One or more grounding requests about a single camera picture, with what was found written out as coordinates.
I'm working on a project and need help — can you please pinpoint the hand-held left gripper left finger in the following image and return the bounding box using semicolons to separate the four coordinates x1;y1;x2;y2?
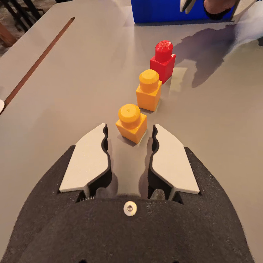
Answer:
59;123;113;198

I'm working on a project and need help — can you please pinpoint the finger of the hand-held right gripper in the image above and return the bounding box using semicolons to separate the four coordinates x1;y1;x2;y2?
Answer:
180;0;198;15
230;0;258;21

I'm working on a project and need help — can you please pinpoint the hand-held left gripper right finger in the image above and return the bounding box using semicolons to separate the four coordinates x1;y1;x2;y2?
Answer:
147;124;200;200

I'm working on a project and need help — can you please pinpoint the blue plastic bin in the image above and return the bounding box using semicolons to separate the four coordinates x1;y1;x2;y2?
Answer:
131;0;235;24

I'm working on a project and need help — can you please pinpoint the yellow plastic block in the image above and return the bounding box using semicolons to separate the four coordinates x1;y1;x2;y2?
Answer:
115;104;148;144
136;69;163;112

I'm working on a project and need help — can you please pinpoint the red plastic block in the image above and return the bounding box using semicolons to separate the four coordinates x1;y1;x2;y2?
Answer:
150;40;177;84

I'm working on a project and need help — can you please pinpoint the person's right hand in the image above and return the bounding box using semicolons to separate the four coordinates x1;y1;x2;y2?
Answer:
203;0;237;15

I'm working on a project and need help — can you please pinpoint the brown wooden column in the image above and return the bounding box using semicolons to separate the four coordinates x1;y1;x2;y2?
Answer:
0;22;17;48

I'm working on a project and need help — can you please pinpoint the black tripod stand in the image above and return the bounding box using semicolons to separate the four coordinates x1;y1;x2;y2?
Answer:
0;0;44;33

